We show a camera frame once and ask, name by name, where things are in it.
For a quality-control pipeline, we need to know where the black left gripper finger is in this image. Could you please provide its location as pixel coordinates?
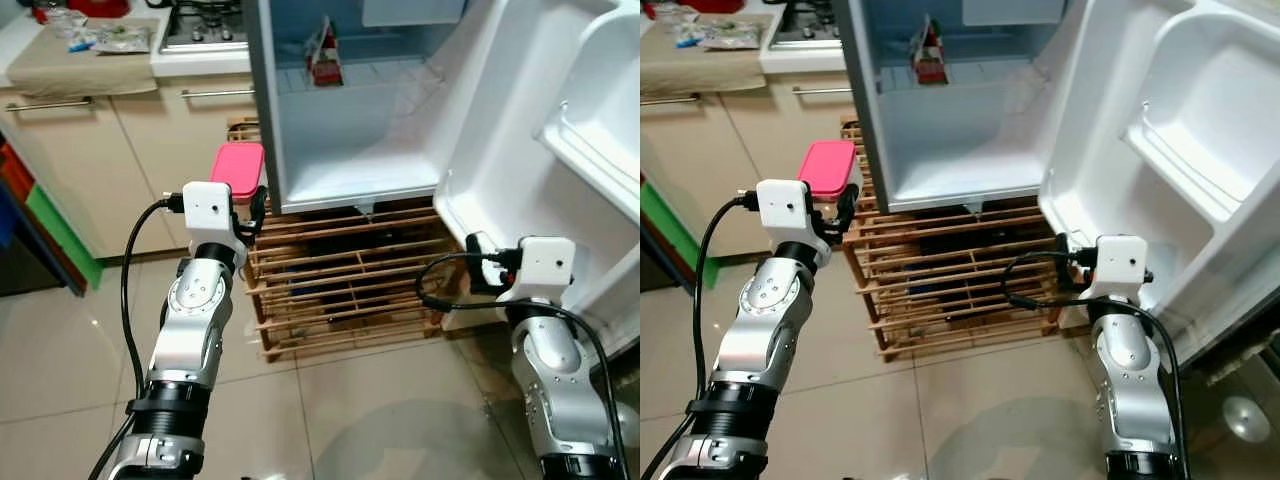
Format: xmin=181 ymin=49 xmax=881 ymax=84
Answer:
xmin=243 ymin=186 xmax=269 ymax=241
xmin=830 ymin=185 xmax=861 ymax=243

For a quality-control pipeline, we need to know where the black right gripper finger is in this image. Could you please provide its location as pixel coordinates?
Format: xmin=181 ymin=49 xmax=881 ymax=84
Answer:
xmin=1055 ymin=232 xmax=1085 ymax=291
xmin=465 ymin=232 xmax=501 ymax=296

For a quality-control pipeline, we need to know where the pink box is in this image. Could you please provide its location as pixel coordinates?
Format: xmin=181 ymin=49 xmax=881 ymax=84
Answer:
xmin=797 ymin=139 xmax=860 ymax=200
xmin=208 ymin=142 xmax=268 ymax=202

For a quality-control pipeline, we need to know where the small grey fridge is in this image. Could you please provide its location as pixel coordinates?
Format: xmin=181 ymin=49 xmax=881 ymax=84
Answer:
xmin=244 ymin=0 xmax=506 ymax=216
xmin=830 ymin=0 xmax=1113 ymax=214

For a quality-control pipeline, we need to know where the white fridge door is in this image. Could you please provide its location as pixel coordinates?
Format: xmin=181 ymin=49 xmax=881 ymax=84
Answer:
xmin=1039 ymin=0 xmax=1280 ymax=368
xmin=434 ymin=0 xmax=641 ymax=363

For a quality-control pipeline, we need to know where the wooden slatted rack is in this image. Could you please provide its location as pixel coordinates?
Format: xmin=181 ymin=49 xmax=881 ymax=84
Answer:
xmin=227 ymin=118 xmax=473 ymax=362
xmin=838 ymin=120 xmax=1067 ymax=362

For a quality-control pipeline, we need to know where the cream kitchen cabinet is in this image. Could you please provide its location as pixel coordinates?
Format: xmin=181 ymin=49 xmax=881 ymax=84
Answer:
xmin=0 ymin=10 xmax=263 ymax=263
xmin=640 ymin=10 xmax=863 ymax=267

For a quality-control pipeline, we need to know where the red drink carton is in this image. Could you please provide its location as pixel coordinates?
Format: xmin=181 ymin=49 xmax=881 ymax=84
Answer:
xmin=305 ymin=17 xmax=345 ymax=89
xmin=907 ymin=14 xmax=950 ymax=87

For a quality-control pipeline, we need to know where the steel gas stove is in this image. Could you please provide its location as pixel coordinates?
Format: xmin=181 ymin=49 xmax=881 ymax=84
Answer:
xmin=769 ymin=0 xmax=837 ymax=52
xmin=159 ymin=0 xmax=250 ymax=54

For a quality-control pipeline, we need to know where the beige counter mat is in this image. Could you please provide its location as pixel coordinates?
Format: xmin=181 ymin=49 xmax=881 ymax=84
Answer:
xmin=4 ymin=17 xmax=162 ymax=99
xmin=640 ymin=18 xmax=777 ymax=97

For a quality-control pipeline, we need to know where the clear plastic snack bag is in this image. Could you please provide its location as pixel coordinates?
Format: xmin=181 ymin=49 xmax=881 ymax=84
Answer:
xmin=91 ymin=24 xmax=152 ymax=54
xmin=699 ymin=21 xmax=764 ymax=51

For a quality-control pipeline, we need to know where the orange cutting board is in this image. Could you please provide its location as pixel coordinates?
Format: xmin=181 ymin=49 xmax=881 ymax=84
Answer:
xmin=0 ymin=140 xmax=37 ymax=203

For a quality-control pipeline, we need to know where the clear plastic bottle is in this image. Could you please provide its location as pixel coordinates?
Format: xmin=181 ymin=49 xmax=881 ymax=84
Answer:
xmin=671 ymin=5 xmax=707 ymax=50
xmin=45 ymin=5 xmax=92 ymax=52

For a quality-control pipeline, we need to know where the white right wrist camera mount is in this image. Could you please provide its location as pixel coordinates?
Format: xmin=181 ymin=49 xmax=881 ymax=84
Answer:
xmin=496 ymin=236 xmax=577 ymax=307
xmin=1089 ymin=235 xmax=1150 ymax=307

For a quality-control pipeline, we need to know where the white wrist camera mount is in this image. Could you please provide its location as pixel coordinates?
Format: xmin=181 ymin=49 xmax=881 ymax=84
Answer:
xmin=1089 ymin=235 xmax=1150 ymax=307
xmin=182 ymin=181 xmax=238 ymax=247
xmin=756 ymin=179 xmax=815 ymax=247
xmin=496 ymin=236 xmax=577 ymax=307

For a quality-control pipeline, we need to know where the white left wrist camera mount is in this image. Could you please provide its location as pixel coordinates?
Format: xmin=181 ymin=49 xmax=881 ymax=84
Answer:
xmin=182 ymin=181 xmax=238 ymax=247
xmin=756 ymin=179 xmax=815 ymax=247

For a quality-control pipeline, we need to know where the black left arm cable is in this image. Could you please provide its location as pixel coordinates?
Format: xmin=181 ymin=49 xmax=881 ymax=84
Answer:
xmin=642 ymin=192 xmax=761 ymax=480
xmin=88 ymin=194 xmax=187 ymax=480

